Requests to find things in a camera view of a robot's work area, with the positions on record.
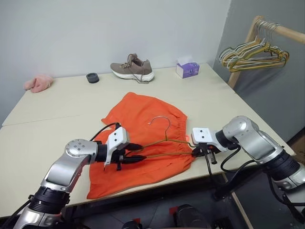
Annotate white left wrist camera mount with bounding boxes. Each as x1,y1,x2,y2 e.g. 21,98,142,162
103,127,131,171

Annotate small dark rounded shape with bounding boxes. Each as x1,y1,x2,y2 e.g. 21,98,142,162
121,220,144,229

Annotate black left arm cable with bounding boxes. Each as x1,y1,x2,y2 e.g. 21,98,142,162
89,122,121,142

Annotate pink fluffy cloth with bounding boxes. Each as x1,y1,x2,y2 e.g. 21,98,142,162
23,73,54,94

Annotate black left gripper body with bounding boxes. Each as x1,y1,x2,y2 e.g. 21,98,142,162
111,143,134,171

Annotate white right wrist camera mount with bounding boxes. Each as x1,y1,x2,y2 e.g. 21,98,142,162
191,127,218,146

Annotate wooden table leg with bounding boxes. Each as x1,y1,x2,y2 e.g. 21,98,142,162
222,172,254,229

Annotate large dark rounded shape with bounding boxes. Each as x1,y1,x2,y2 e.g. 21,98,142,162
174,204,213,229

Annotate wooden clothes rack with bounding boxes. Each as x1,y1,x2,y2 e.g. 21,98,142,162
227,15,305,89

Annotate white wire hanger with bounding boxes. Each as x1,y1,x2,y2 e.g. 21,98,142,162
219,21,285,66

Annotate bunch of hangers on rack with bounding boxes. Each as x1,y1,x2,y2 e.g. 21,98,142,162
221,22,291,73

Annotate taupe sneaker white sole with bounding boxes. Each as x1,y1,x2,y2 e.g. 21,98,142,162
110,53,156,84

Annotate gold wire hanger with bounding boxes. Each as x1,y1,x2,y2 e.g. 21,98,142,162
140,115,199,159

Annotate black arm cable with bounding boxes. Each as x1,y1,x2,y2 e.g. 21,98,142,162
206,142,265,186
89,122,121,142

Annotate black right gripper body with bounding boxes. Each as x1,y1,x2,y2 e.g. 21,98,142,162
193,142,218,166

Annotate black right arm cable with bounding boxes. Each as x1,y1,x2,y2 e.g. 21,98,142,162
206,142,265,186

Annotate silver wire hanger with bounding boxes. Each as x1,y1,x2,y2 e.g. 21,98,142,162
230,20,286,60

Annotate purple tissue box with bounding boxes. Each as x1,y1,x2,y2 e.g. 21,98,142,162
175,56,201,80

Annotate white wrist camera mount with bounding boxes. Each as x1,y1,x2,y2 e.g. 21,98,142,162
191,127,218,146
103,127,131,171

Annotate orange shorts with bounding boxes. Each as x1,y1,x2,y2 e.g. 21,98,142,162
86,92,194,200

